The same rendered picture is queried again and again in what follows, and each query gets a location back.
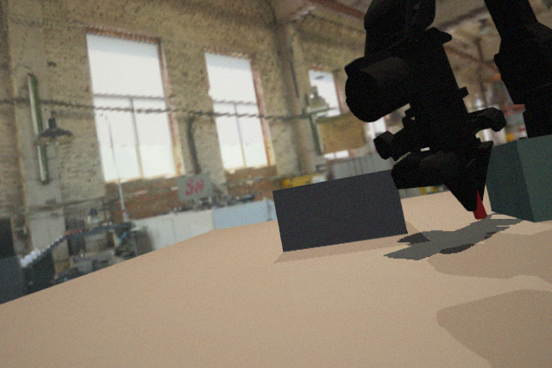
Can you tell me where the red peg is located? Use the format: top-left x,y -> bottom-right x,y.
473,191 -> 487,220

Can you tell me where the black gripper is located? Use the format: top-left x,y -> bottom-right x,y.
391,82 -> 507,211

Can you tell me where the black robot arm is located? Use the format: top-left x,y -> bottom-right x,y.
344,0 -> 552,161

